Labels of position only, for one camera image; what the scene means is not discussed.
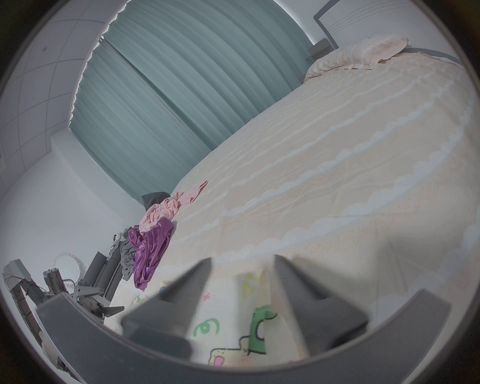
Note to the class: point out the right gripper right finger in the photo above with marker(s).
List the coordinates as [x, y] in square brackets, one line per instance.
[311, 307]

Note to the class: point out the pale pink pillow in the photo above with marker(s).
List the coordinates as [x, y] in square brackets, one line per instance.
[348, 56]

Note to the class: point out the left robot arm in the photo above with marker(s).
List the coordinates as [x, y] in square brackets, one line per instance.
[15, 270]

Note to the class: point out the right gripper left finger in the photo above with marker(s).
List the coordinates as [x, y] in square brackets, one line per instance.
[176, 300]

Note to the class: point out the white printed pyjama top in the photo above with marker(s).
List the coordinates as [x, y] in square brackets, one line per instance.
[225, 322]

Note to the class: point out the black garment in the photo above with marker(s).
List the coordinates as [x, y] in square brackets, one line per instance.
[153, 198]

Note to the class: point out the blue-green curtain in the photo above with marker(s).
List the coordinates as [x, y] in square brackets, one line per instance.
[131, 131]
[210, 67]

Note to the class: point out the dark grey garment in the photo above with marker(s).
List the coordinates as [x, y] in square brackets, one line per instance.
[126, 258]

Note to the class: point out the purple garment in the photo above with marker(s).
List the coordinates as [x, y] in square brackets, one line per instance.
[150, 247]

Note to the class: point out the pink garment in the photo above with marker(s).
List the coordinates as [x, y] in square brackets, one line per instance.
[165, 210]

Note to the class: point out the bed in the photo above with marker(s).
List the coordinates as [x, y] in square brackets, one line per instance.
[318, 168]

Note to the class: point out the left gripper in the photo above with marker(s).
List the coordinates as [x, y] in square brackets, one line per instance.
[90, 298]

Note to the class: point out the grey bedside table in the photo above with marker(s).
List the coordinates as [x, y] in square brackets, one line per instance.
[320, 48]

